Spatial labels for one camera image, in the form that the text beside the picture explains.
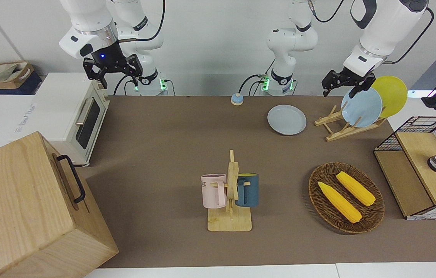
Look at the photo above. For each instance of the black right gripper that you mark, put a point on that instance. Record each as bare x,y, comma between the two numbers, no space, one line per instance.
112,63

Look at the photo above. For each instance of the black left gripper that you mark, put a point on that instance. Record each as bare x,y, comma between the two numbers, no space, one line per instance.
351,79

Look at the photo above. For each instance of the gray plate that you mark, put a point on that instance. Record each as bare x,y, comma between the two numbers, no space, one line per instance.
286,119

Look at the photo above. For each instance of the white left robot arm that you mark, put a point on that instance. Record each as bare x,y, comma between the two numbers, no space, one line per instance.
387,19

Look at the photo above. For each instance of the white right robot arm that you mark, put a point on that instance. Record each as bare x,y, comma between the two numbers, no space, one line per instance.
87,19

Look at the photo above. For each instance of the light blue plate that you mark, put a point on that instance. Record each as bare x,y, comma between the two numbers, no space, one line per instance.
362,110

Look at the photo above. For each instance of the wooden plate rack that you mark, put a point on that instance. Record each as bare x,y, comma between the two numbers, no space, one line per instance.
337,133

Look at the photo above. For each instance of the yellow plate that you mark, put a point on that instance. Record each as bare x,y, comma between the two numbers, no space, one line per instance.
393,92

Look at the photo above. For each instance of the white toaster oven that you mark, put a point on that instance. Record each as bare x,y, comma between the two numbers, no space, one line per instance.
63,104

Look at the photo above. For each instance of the brown table mat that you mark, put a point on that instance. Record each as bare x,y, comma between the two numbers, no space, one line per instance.
164,154

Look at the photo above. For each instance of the yellow corn cob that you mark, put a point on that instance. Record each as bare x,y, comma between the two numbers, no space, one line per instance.
339,202
355,188

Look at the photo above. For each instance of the small blue bell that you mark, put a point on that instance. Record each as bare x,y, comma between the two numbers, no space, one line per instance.
237,99

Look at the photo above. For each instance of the cardboard box with bag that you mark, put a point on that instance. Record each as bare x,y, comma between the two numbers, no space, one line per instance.
2,73

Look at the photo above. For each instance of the brown wicker basket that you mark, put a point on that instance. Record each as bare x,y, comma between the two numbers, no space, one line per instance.
330,210

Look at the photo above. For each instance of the dark blue mug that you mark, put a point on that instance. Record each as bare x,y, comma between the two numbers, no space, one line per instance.
250,193

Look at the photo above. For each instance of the pink mug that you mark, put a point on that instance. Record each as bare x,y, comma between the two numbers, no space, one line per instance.
212,191

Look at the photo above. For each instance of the wooden mug tree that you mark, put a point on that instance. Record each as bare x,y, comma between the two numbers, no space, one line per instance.
229,222

